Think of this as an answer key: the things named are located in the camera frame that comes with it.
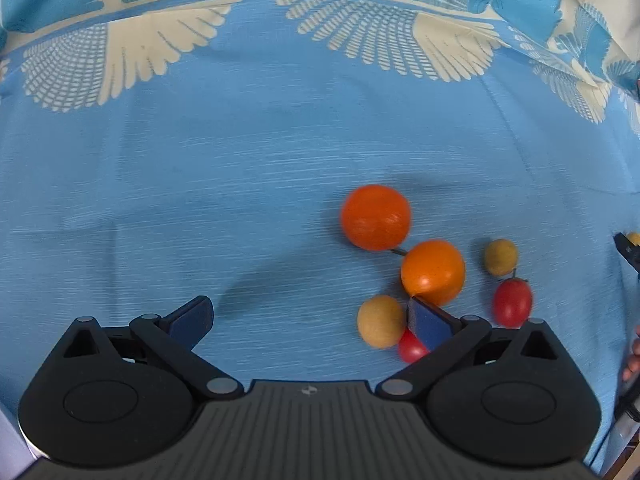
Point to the oval red cherry tomato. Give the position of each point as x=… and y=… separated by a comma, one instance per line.
x=511, y=302

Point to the blue fan-print cloth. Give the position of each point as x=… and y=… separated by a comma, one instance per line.
x=200, y=160

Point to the round red cherry tomato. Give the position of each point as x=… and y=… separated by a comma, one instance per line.
x=410, y=348

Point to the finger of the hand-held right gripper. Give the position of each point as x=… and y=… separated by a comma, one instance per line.
x=629, y=252

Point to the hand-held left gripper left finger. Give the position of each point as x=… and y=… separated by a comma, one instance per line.
x=192, y=319

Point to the large tan longan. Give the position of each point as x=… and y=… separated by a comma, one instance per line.
x=380, y=321

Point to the person's right hand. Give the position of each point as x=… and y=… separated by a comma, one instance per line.
x=633, y=360

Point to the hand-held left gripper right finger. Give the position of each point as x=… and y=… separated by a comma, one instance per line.
x=428, y=326

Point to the small orange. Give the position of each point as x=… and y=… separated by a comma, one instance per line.
x=434, y=271

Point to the pale lavender cloth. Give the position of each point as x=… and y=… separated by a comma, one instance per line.
x=9, y=442

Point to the large orange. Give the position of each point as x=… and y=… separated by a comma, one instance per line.
x=375, y=217

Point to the small tan longan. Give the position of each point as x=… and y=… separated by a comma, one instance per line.
x=500, y=257
x=634, y=238

